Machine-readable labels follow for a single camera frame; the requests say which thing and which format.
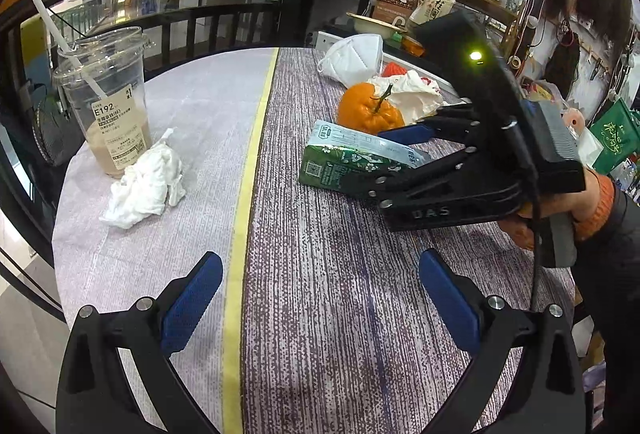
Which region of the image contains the orange tangerine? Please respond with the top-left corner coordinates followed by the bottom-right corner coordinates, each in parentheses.
top-left (336, 82), bottom-right (406, 135)

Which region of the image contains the black railing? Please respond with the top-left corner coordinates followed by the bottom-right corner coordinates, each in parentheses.
top-left (90, 1), bottom-right (281, 65)

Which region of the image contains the person's right hand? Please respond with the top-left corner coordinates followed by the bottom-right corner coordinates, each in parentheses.
top-left (496, 168), bottom-right (617, 252)

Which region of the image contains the white tablecloth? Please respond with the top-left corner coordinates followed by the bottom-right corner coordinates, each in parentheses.
top-left (52, 48), bottom-right (278, 434)

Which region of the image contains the purple speckled tablecloth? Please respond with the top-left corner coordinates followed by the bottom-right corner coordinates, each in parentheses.
top-left (240, 46), bottom-right (576, 434)

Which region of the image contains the white framed board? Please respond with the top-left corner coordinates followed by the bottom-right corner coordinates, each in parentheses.
top-left (312, 31), bottom-right (348, 51)

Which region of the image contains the green drink carton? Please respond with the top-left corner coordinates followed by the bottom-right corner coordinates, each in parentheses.
top-left (298, 120), bottom-right (431, 189)

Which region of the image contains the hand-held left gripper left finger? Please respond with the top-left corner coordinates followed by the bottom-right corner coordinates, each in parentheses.
top-left (56, 251), bottom-right (224, 434)

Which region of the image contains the white drinking straw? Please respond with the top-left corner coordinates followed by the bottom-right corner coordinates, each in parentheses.
top-left (29, 0), bottom-right (108, 100)

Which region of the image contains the white face mask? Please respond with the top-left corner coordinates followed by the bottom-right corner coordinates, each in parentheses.
top-left (317, 33), bottom-right (385, 90)

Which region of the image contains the crumpled white paper tissue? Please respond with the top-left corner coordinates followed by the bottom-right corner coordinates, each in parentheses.
top-left (99, 128), bottom-right (187, 230)

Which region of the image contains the yellow tape strip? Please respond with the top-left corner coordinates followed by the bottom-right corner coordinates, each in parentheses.
top-left (220, 48), bottom-right (280, 434)

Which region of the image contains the green shopping bag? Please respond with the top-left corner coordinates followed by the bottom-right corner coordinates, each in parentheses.
top-left (590, 98), bottom-right (640, 175)

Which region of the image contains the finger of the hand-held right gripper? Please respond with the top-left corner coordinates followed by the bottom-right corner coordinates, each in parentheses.
top-left (349, 145), bottom-right (485, 204)
top-left (377, 103), bottom-right (482, 149)

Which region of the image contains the beige snack bag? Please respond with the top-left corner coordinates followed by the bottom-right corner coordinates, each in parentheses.
top-left (409, 0), bottom-right (457, 26)

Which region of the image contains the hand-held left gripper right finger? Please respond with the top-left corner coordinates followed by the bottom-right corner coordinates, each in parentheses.
top-left (418, 248), bottom-right (587, 434)

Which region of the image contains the plastic milk tea cup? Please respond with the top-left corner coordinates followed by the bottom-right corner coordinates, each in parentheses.
top-left (52, 26), bottom-right (152, 179)

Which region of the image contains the cream bowl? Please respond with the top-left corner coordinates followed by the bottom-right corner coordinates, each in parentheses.
top-left (346, 12), bottom-right (407, 35)

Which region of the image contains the white wipe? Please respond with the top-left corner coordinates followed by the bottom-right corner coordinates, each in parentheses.
top-left (367, 69), bottom-right (446, 126)

